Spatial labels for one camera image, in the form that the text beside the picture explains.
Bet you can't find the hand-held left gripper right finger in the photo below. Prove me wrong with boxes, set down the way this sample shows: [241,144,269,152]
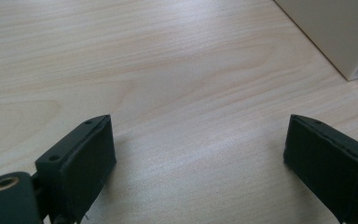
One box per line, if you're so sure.
[282,114,358,224]

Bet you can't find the beige box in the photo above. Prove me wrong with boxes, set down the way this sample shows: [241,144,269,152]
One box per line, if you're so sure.
[273,0,358,82]

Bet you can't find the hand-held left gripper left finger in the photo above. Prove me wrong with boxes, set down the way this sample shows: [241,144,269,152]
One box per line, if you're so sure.
[34,114,117,224]

